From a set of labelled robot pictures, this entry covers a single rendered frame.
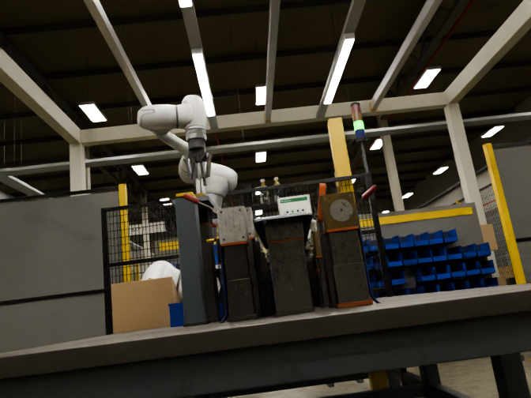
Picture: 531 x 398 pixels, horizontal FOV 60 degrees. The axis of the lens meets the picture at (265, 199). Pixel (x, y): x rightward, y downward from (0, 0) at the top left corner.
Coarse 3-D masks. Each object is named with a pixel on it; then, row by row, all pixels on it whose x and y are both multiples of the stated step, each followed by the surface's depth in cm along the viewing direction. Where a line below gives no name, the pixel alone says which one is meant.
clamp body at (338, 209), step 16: (352, 192) 149; (336, 208) 147; (352, 208) 147; (336, 224) 146; (352, 224) 146; (336, 240) 146; (352, 240) 145; (336, 256) 145; (352, 256) 144; (336, 272) 143; (352, 272) 143; (336, 288) 142; (352, 288) 142; (368, 288) 146; (336, 304) 143; (352, 304) 140; (368, 304) 140
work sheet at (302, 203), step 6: (282, 198) 317; (288, 198) 317; (294, 198) 317; (300, 198) 316; (306, 198) 316; (282, 204) 316; (288, 204) 316; (294, 204) 316; (300, 204) 316; (306, 204) 315; (282, 210) 315; (288, 210) 315; (294, 210) 315; (300, 210) 315; (306, 210) 314
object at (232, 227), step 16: (224, 208) 150; (240, 208) 149; (224, 224) 149; (240, 224) 148; (224, 240) 147; (240, 240) 147; (240, 256) 147; (224, 272) 150; (240, 272) 146; (224, 288) 146; (240, 288) 144; (240, 304) 143; (224, 320) 145; (240, 320) 142
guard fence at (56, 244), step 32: (64, 192) 422; (96, 192) 424; (0, 224) 415; (32, 224) 415; (64, 224) 416; (96, 224) 417; (128, 224) 419; (0, 256) 408; (32, 256) 409; (64, 256) 409; (96, 256) 410; (128, 256) 408; (0, 288) 402; (32, 288) 402; (64, 288) 403; (96, 288) 403; (0, 320) 395; (32, 320) 396; (64, 320) 397; (96, 320) 397; (0, 352) 389
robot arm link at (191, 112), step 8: (192, 96) 199; (184, 104) 197; (192, 104) 197; (200, 104) 199; (176, 112) 195; (184, 112) 196; (192, 112) 196; (200, 112) 198; (184, 120) 196; (192, 120) 196; (200, 120) 197; (184, 128) 199
